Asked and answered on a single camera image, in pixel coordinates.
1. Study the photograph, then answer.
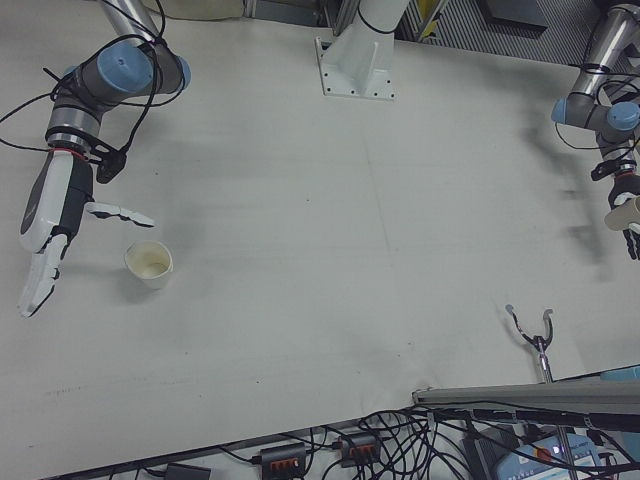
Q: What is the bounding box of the white paper cup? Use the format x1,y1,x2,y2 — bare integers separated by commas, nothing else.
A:
123,240,175,291

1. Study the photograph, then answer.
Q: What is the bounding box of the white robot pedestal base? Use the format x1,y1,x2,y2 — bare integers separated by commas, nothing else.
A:
313,0,401,103

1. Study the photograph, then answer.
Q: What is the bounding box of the black orange power strip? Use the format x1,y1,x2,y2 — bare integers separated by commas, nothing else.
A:
258,442,309,474
337,433,380,464

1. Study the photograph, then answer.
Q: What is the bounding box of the beige paper cup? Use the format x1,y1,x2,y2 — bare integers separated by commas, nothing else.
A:
603,196,640,232

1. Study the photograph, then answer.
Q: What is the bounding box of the tangled black cable bundle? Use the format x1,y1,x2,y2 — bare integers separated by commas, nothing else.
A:
219,407,640,480

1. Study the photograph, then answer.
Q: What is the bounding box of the metal reacher grabber tool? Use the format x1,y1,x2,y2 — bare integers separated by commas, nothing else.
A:
503,303,555,385

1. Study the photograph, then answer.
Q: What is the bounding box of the dark grey metal box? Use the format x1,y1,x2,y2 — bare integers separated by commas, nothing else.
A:
482,0,549,26

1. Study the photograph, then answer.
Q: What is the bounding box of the small black adapter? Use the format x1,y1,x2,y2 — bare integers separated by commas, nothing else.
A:
164,463,211,480

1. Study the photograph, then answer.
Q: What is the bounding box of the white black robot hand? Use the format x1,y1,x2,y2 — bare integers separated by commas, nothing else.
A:
17,147,156,319
606,171,640,262

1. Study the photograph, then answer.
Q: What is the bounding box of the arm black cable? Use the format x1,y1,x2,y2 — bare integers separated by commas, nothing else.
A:
554,62,640,157
0,0,169,166

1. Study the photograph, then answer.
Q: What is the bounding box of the dark grey power brick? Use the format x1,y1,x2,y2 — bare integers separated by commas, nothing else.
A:
462,432,501,476

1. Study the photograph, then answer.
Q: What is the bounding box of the aluminium profile rail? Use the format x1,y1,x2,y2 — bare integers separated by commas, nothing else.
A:
412,378,640,432

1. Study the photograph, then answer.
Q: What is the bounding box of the grey blue teach pendant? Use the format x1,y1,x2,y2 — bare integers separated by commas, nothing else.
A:
492,432,619,480

